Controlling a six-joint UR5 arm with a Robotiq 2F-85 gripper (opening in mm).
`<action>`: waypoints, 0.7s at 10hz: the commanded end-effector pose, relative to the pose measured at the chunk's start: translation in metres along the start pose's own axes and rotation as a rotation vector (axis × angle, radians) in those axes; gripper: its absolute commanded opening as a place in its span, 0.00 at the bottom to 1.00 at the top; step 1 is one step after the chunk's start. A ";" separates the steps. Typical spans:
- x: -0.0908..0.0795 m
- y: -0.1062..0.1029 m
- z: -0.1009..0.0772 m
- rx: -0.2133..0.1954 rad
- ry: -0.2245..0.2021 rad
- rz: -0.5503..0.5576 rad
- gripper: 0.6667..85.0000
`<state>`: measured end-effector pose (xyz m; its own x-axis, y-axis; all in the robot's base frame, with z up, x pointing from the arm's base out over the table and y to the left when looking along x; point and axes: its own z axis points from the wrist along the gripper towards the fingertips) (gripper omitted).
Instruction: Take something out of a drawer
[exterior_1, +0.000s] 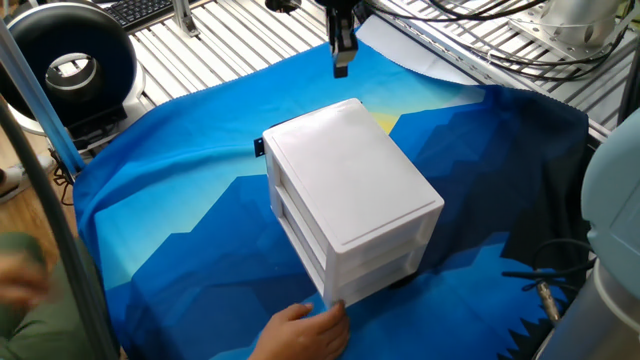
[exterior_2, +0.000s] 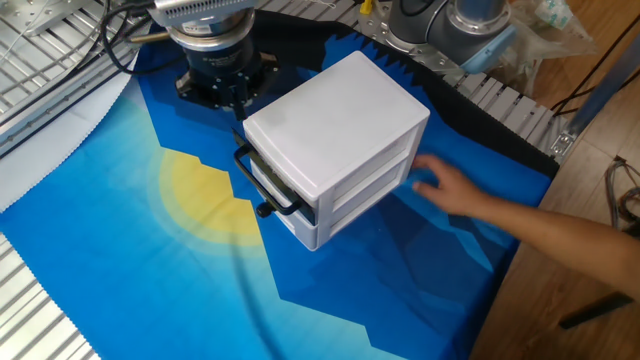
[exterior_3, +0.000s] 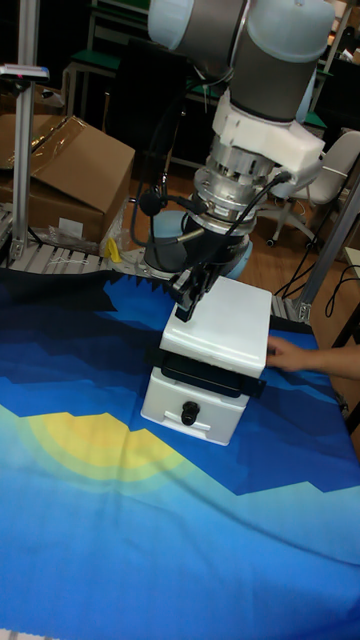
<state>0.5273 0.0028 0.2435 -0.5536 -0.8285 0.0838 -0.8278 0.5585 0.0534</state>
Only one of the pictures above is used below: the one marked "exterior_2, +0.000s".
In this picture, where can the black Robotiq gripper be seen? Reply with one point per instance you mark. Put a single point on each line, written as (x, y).
(220, 70)

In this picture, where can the white plastic drawer cabinet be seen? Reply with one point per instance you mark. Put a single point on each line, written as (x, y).
(335, 125)

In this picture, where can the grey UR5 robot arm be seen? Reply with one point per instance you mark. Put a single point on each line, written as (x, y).
(450, 25)

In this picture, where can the person's right forearm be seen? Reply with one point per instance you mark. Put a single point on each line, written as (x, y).
(560, 240)

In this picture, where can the person's right hand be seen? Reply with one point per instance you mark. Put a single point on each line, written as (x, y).
(452, 192)

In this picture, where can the small yellow object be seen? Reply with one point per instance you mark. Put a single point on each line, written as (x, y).
(366, 6)

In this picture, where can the blue mountain sun cloth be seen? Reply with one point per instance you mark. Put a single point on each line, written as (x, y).
(150, 275)

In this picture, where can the aluminium mounting plate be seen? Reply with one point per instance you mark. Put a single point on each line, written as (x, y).
(45, 15)

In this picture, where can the crumpled clear plastic bag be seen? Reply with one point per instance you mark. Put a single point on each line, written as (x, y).
(545, 35)

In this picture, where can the grey aluminium brace beam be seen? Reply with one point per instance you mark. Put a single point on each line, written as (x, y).
(605, 90)

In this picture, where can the black flat bar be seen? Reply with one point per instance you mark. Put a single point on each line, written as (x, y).
(595, 310)

